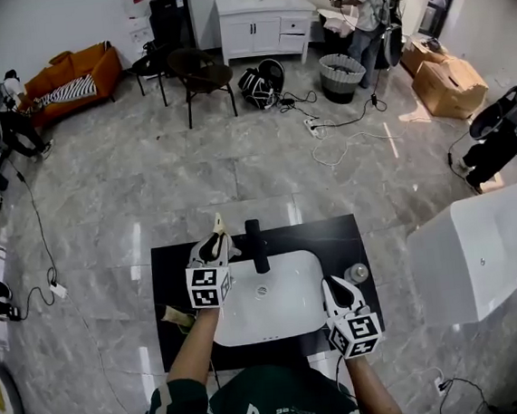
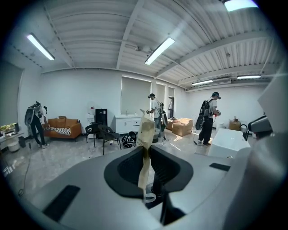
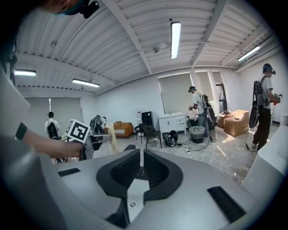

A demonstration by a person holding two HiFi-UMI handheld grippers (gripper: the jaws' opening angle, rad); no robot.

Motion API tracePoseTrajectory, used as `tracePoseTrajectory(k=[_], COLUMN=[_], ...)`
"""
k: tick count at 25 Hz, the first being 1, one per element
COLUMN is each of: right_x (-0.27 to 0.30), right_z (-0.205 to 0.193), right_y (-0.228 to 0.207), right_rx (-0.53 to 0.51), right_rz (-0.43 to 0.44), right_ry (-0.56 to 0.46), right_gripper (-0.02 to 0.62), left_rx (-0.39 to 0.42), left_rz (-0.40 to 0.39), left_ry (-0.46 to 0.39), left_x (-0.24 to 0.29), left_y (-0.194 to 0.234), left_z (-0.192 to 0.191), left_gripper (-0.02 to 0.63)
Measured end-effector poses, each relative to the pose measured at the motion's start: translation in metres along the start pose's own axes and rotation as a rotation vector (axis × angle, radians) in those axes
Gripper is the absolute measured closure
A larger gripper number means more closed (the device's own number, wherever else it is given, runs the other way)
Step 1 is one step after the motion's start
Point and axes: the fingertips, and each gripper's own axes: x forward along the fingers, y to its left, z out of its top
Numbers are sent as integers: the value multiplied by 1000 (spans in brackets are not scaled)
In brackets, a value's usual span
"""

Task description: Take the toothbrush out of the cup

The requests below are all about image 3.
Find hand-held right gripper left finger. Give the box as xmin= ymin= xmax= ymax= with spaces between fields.
xmin=42 ymin=149 xmax=141 ymax=230

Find white bathtub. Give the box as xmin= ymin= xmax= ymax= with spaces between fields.
xmin=242 ymin=125 xmax=288 ymax=191

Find person's head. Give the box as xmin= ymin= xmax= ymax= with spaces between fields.
xmin=42 ymin=0 xmax=90 ymax=16

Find person's left forearm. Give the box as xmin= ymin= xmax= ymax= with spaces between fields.
xmin=22 ymin=128 xmax=86 ymax=159

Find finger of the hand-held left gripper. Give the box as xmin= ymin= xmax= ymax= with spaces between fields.
xmin=99 ymin=133 xmax=113 ymax=144

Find woven laundry basket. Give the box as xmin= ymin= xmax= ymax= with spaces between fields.
xmin=188 ymin=125 xmax=206 ymax=144

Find ceiling tube light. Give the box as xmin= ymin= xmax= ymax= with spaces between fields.
xmin=14 ymin=69 xmax=37 ymax=77
xmin=237 ymin=45 xmax=261 ymax=62
xmin=170 ymin=21 xmax=182 ymax=60
xmin=71 ymin=78 xmax=101 ymax=88

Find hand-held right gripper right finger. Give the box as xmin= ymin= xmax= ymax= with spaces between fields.
xmin=143 ymin=149 xmax=256 ymax=230

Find black white backpack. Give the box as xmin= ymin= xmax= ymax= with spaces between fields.
xmin=162 ymin=129 xmax=179 ymax=148

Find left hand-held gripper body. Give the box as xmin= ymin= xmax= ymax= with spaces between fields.
xmin=65 ymin=119 xmax=101 ymax=160

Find black folding chair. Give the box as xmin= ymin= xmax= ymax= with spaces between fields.
xmin=134 ymin=124 xmax=146 ymax=141

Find black head-worn camera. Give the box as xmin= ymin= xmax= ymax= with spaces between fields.
xmin=79 ymin=0 xmax=100 ymax=19

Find black water dispenser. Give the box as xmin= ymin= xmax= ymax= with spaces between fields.
xmin=141 ymin=111 xmax=156 ymax=132

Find white appliance red label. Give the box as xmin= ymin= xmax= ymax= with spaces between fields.
xmin=135 ymin=107 xmax=143 ymax=126

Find black wicker chair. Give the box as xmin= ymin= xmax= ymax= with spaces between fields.
xmin=141 ymin=124 xmax=163 ymax=149

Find large cardboard box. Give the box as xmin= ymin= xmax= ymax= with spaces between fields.
xmin=223 ymin=110 xmax=250 ymax=137

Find cream tube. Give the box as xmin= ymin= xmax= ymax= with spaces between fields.
xmin=105 ymin=122 xmax=120 ymax=154

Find orange sofa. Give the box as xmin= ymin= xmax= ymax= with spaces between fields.
xmin=112 ymin=121 xmax=134 ymax=138

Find white vanity cabinet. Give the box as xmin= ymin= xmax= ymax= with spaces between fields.
xmin=158 ymin=113 xmax=187 ymax=135

